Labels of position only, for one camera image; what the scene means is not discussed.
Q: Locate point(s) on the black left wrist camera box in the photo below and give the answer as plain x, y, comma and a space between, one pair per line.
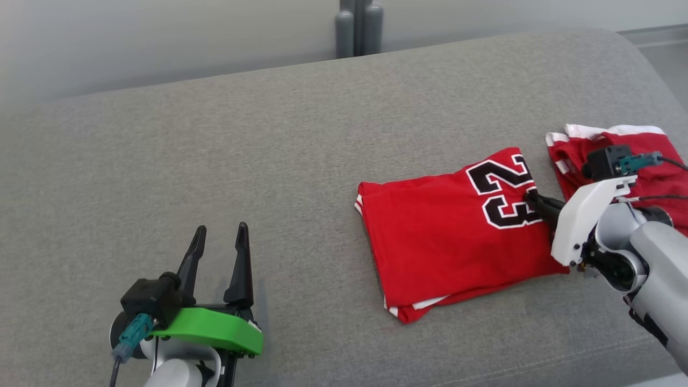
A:
150, 298

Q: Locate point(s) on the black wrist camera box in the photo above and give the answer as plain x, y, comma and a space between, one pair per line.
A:
604, 161
150, 298

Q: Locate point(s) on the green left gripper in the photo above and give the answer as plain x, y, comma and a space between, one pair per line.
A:
215, 328

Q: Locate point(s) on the red jersey with black number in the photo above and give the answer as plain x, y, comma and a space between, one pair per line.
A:
441, 242

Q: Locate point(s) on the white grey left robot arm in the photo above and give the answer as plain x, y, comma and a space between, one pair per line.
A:
177, 373

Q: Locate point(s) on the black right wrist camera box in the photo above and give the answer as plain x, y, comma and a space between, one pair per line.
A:
604, 161

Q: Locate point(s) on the grey metal partition post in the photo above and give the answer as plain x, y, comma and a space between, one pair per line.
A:
359, 32

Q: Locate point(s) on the red shorts with white stripes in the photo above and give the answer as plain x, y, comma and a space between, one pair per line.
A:
666, 183

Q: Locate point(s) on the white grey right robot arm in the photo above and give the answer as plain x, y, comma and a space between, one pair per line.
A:
661, 269

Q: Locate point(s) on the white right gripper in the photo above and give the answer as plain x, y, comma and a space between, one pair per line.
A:
578, 220

